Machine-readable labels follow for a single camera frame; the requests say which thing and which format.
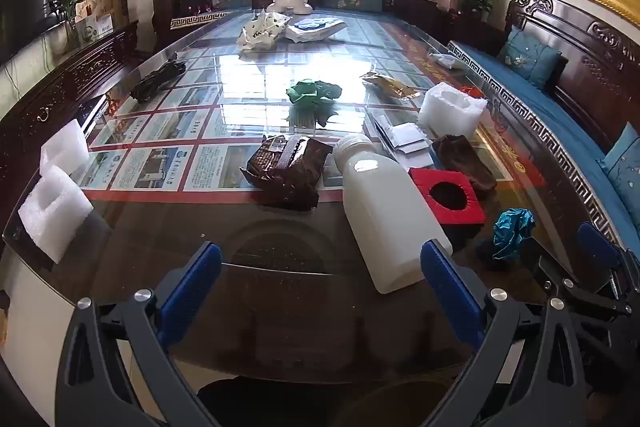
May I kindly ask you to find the white tissue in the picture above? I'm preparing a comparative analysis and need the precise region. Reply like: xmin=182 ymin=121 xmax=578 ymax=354
xmin=40 ymin=119 xmax=91 ymax=175

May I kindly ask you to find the white paper card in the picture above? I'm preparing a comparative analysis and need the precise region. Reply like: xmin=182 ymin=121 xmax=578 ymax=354
xmin=387 ymin=123 xmax=433 ymax=168

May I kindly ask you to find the white box on cabinet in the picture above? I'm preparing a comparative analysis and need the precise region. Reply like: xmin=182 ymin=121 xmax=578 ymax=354
xmin=80 ymin=14 xmax=115 ymax=42

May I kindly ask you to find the dark wooden corner table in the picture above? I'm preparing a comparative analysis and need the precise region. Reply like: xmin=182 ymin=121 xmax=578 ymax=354
xmin=415 ymin=0 xmax=508 ymax=50

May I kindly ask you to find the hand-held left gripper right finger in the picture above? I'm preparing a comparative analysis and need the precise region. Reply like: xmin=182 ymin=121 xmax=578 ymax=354
xmin=420 ymin=239 xmax=596 ymax=427

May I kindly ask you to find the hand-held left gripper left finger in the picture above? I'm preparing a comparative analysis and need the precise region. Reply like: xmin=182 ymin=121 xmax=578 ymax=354
xmin=55 ymin=241 xmax=223 ymax=427

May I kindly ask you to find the dark wooden sofa blue seat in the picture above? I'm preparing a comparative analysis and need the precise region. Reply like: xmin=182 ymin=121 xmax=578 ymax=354
xmin=447 ymin=0 xmax=640 ymax=258

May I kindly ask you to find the brown crumpled wrapper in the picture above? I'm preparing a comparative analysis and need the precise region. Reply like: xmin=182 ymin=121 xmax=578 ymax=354
xmin=240 ymin=134 xmax=333 ymax=210

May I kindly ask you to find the green plant in vase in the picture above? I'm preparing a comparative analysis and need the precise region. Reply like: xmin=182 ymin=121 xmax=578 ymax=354
xmin=50 ymin=0 xmax=86 ymax=55

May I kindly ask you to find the black package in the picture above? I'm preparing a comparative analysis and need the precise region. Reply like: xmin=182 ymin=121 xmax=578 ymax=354
xmin=130 ymin=58 xmax=187 ymax=102

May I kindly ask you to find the small white packet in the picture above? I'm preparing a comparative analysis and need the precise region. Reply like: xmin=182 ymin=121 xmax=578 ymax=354
xmin=429 ymin=53 xmax=468 ymax=70

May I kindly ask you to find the white crumpled bag black print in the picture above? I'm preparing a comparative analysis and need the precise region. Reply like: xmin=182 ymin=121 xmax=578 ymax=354
xmin=237 ymin=9 xmax=291 ymax=52

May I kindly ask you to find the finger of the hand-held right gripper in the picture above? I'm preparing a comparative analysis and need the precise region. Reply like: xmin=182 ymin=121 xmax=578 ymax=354
xmin=530 ymin=238 xmax=628 ymax=315
xmin=576 ymin=221 xmax=640 ymax=308

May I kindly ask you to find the teal crumpled paper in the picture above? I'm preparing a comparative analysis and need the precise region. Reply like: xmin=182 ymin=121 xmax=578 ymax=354
xmin=492 ymin=208 xmax=536 ymax=262

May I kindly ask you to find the green paper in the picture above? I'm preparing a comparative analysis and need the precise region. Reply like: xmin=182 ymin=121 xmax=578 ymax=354
xmin=286 ymin=79 xmax=342 ymax=128

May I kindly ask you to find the dark wooden television cabinet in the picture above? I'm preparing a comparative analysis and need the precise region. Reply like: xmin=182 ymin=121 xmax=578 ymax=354
xmin=0 ymin=19 xmax=140 ymax=228

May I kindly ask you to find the white foam block with cutout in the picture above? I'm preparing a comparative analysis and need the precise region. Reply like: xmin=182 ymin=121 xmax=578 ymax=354
xmin=417 ymin=82 xmax=488 ymax=142

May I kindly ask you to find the dark brown plastic wrapper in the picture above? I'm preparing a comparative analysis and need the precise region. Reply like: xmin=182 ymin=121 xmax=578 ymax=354
xmin=431 ymin=134 xmax=498 ymax=198

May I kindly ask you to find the large white foam piece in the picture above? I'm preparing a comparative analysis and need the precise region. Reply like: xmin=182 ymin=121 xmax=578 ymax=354
xmin=18 ymin=167 xmax=94 ymax=264

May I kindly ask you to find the gold snack packet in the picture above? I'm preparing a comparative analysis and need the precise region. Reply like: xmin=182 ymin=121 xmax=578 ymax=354
xmin=360 ymin=71 xmax=421 ymax=100

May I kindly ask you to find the white plastic bottle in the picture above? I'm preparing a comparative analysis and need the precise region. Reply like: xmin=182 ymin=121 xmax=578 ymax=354
xmin=332 ymin=133 xmax=453 ymax=295

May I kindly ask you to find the red foam square with hole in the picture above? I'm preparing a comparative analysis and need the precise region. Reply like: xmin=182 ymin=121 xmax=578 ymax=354
xmin=409 ymin=168 xmax=487 ymax=228

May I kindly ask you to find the white package blue print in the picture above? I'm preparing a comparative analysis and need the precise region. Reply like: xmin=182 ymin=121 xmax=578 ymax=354
xmin=285 ymin=17 xmax=347 ymax=44

